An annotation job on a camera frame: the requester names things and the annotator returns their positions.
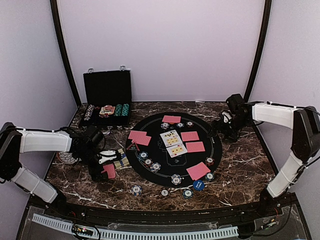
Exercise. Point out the round black poker mat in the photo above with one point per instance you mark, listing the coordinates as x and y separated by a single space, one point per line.
177 165

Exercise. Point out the teal chip row right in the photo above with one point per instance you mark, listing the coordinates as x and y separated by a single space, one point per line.
125 109

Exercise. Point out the red chip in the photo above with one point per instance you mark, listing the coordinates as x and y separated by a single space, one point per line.
190 124
209 161

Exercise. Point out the white blue chip bottom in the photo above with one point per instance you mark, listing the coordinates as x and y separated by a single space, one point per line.
176 179

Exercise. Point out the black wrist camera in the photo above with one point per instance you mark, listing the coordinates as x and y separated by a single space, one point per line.
234 102
94 135

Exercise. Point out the red triangular all-in button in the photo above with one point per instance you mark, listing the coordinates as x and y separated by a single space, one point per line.
133 147

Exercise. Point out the gold blue card box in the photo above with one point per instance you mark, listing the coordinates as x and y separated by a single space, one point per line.
121 159

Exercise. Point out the blue tan chip row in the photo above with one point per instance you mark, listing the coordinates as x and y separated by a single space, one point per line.
89 112

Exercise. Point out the white blue chip top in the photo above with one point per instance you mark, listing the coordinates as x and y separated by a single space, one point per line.
165 125

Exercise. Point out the face-down board card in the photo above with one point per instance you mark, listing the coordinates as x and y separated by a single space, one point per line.
189 136
194 147

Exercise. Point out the teal chip row left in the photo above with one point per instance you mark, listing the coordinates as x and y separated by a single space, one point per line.
118 110

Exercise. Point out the face-up nine of clubs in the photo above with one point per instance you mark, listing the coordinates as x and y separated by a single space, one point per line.
171 138

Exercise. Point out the blue white chip stack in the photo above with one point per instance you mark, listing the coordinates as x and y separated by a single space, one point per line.
136 190

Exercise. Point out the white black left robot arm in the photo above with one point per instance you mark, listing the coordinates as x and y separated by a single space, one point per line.
15 141

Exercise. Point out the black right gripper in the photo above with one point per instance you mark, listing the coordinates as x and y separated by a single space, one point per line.
232 138

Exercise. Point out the boxed card deck in case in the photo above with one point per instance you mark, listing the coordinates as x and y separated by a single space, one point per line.
107 110

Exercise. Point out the teal blue chip stack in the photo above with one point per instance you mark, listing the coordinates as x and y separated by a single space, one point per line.
187 194

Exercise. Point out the face-up heart card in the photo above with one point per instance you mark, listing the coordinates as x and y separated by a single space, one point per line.
176 150

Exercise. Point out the black poker chip case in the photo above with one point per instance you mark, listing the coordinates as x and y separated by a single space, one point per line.
107 88

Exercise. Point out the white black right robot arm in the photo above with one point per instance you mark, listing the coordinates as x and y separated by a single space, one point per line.
303 132

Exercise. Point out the blue small blind button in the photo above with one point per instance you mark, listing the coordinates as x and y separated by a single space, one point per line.
198 185

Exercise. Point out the red dice set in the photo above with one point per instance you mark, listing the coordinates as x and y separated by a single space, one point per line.
104 116

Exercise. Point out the red playing card deck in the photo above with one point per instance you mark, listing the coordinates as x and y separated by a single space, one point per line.
109 171

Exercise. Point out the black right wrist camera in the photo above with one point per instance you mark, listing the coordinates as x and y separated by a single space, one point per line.
234 102

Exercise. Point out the orange chip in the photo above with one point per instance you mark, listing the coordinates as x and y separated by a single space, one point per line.
148 162

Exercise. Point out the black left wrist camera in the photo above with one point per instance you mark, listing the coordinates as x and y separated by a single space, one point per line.
94 135

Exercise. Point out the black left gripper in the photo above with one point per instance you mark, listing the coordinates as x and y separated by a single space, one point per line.
99 177

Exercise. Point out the floral ceramic plate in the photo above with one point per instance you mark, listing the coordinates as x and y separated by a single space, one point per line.
66 158

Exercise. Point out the brown white chip stack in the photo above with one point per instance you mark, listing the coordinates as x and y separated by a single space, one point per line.
164 193

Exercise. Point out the red card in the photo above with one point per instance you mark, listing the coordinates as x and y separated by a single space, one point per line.
145 140
171 119
134 133
198 171

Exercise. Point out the teal chip row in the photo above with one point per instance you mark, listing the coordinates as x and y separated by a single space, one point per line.
118 110
125 109

